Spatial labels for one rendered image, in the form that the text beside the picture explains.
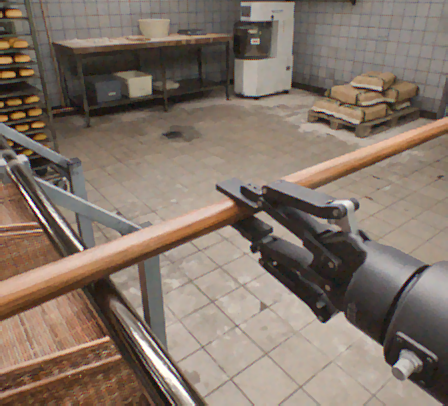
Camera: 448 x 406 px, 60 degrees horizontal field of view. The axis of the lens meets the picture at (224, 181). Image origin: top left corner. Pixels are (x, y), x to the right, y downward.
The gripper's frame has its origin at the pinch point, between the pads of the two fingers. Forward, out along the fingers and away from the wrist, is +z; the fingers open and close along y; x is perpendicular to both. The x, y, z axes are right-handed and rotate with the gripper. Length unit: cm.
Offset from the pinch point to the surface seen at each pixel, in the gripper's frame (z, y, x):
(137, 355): -9.4, 1.9, -18.5
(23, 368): 33, 41, -25
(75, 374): 28, 43, -17
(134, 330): -7.3, 1.6, -17.7
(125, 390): 27, 55, -9
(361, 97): 205, 79, 348
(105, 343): 33, 45, -9
